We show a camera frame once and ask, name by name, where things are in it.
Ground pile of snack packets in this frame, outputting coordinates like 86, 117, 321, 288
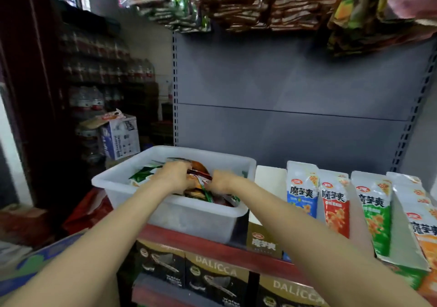
128, 157, 236, 205

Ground green display box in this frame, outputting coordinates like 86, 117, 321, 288
372, 181, 431, 291

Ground dark rack of bottled water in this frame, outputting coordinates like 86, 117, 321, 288
51, 0, 175, 157

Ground person's left forearm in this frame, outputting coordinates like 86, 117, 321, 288
3, 181, 172, 307

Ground dark brown door frame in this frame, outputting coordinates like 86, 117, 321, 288
0, 0, 69, 216

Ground row of hanging green bags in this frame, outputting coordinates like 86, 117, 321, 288
137, 0, 209, 33

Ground white blue carton box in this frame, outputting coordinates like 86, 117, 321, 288
78, 109, 142, 161

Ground blue snack packets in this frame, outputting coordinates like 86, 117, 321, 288
286, 160, 321, 217

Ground row of hanging brown bags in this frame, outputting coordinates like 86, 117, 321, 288
174, 0, 356, 33

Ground blue print cardboard carton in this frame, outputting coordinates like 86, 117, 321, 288
0, 232, 86, 297

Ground red carton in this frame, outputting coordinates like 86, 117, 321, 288
0, 203, 50, 246

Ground white plastic bin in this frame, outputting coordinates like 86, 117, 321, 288
91, 145, 258, 244

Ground person's right forearm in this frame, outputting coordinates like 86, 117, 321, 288
229, 181, 431, 307

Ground person's left hand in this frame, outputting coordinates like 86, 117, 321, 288
153, 160, 192, 194

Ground gold display box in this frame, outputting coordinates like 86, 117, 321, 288
246, 166, 289, 258

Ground person's right hand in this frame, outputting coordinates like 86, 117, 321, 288
208, 170, 241, 196

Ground red plastic bag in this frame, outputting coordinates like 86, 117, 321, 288
63, 187, 113, 235

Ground red snack packets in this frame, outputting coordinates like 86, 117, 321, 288
319, 170, 352, 239

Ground hanging yellow green snack bags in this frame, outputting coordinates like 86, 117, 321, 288
326, 0, 437, 55

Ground black display carton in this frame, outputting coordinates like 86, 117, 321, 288
134, 238, 187, 285
184, 251, 250, 307
256, 274, 329, 307

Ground orange snack packets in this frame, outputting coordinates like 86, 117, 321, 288
387, 172, 437, 251

